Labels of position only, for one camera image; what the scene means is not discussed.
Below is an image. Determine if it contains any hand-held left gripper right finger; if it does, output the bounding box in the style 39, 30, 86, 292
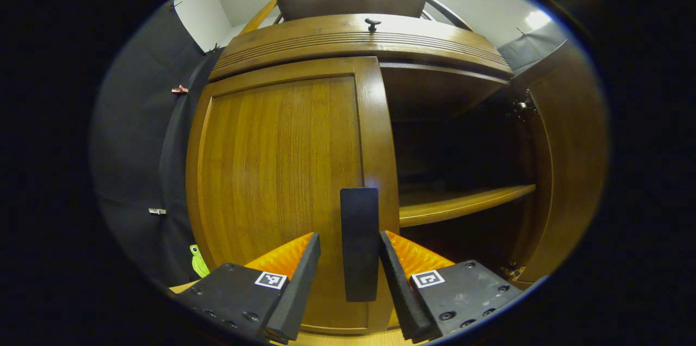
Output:
378, 230, 524, 344

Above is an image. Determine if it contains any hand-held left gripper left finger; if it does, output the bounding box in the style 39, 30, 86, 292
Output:
173, 232, 321, 344

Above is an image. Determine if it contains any black door handle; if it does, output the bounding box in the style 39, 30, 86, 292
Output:
340, 187, 380, 303

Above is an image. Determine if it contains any wooden cabinet door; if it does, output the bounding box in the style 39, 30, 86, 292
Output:
508, 39, 610, 284
185, 57, 400, 335

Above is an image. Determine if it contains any wooden double-door shoe cabinet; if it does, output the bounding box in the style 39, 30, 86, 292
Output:
209, 0, 539, 287

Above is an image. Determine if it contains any wooden cabinet shelf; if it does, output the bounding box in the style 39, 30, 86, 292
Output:
399, 184, 537, 228

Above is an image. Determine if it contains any metal door hinge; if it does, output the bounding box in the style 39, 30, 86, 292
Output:
500, 263, 527, 281
506, 90, 539, 121

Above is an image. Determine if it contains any green toy frog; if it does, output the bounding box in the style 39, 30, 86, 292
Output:
189, 244, 210, 279

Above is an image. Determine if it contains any black backdrop cloth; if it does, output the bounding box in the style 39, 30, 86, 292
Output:
498, 22, 569, 76
90, 1, 226, 287

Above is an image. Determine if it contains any wooden drawer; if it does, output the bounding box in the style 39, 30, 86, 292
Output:
209, 13, 513, 83

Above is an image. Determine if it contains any small ceiling light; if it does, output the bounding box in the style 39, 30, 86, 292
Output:
525, 10, 552, 31

